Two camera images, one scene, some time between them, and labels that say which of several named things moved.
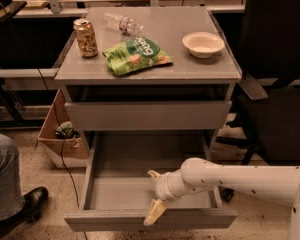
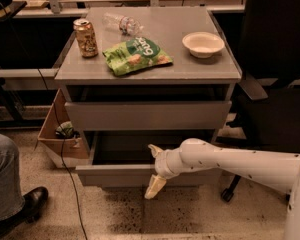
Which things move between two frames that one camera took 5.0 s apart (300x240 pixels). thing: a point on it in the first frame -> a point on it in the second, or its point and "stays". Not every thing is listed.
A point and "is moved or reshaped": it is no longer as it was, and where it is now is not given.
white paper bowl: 203,45 stays
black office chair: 273,119 stays
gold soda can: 86,37 stays
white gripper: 162,186 -> 161,166
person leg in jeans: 6,199 stays
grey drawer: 117,190 is moved or reshaped
